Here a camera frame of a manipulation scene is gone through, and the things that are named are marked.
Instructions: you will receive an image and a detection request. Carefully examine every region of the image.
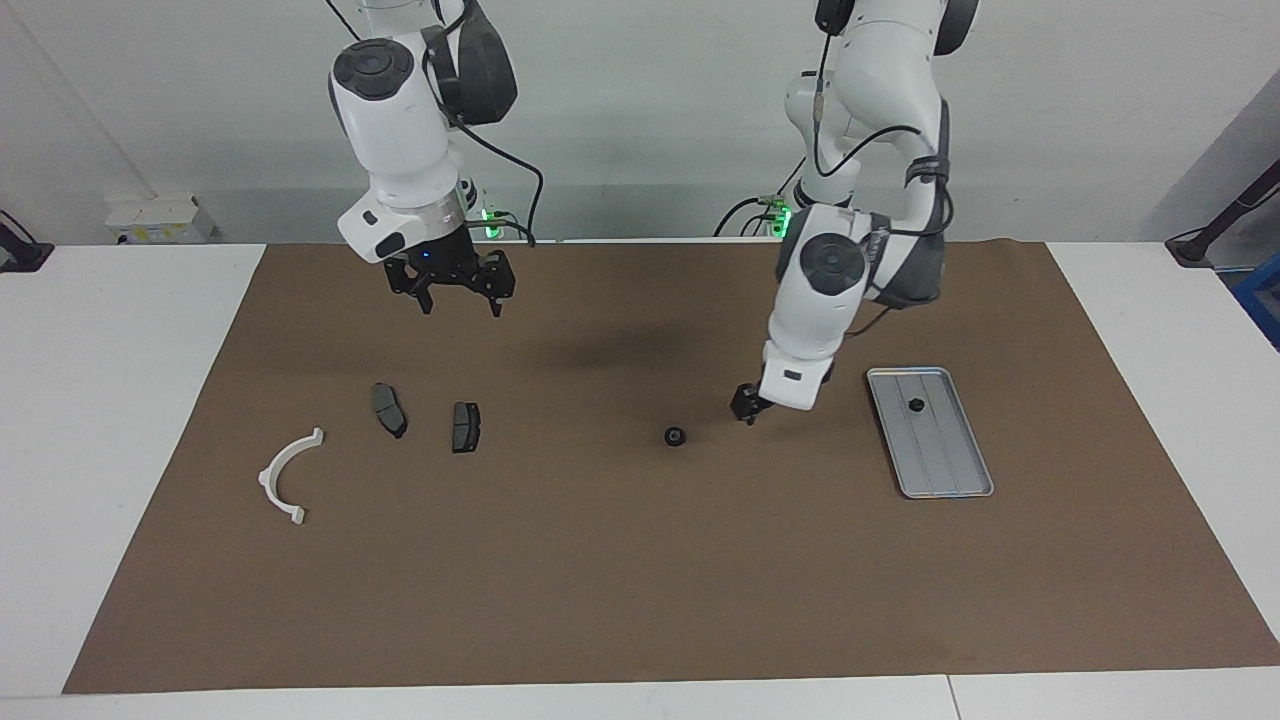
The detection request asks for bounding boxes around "white curved plastic bracket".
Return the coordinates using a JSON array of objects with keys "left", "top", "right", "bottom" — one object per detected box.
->
[{"left": 257, "top": 427, "right": 326, "bottom": 527}]

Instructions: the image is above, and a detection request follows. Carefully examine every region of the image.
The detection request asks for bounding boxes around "black base cable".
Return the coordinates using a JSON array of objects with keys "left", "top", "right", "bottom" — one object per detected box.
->
[{"left": 713, "top": 150, "right": 811, "bottom": 238}]

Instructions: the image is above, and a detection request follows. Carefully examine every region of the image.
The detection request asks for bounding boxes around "curved grey brake pad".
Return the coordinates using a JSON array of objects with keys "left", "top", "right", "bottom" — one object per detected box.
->
[{"left": 370, "top": 383, "right": 409, "bottom": 440}]

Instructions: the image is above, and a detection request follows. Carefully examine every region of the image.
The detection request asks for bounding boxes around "silver metal tray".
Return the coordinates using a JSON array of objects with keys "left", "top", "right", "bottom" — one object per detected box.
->
[{"left": 865, "top": 366, "right": 996, "bottom": 500}]

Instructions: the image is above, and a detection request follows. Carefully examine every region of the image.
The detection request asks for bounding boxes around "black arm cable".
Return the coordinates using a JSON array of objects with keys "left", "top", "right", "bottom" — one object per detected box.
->
[
  {"left": 812, "top": 20, "right": 956, "bottom": 241},
  {"left": 425, "top": 0, "right": 546, "bottom": 248}
]

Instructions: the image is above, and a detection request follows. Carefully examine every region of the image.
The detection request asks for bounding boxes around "blue crate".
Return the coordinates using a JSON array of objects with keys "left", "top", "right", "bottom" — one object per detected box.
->
[{"left": 1232, "top": 262, "right": 1280, "bottom": 351}]

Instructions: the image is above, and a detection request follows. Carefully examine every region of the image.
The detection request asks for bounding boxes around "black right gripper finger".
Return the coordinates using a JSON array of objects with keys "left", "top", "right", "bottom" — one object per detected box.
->
[
  {"left": 470, "top": 250, "right": 517, "bottom": 319},
  {"left": 388, "top": 262, "right": 435, "bottom": 316}
]

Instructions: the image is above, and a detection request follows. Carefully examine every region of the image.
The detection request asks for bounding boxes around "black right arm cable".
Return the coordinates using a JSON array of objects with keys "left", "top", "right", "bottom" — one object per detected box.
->
[{"left": 425, "top": 0, "right": 546, "bottom": 248}]

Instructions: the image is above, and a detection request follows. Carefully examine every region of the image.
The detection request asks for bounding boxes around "white power box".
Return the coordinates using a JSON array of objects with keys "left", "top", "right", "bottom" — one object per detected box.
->
[{"left": 105, "top": 195, "right": 216, "bottom": 246}]

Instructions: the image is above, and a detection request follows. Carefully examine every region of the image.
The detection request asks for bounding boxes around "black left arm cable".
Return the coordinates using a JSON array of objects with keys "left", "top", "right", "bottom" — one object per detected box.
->
[{"left": 812, "top": 20, "right": 956, "bottom": 241}]

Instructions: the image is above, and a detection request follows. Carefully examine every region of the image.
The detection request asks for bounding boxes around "brown table mat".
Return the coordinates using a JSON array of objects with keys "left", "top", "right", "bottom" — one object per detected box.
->
[{"left": 62, "top": 240, "right": 1280, "bottom": 696}]

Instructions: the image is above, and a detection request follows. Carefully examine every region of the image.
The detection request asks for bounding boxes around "black stand with pole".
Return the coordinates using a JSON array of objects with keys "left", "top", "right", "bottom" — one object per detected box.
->
[{"left": 1165, "top": 160, "right": 1280, "bottom": 269}]

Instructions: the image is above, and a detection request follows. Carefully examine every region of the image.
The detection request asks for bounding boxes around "black clamp mount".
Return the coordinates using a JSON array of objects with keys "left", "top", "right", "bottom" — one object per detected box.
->
[{"left": 0, "top": 208, "right": 54, "bottom": 273}]

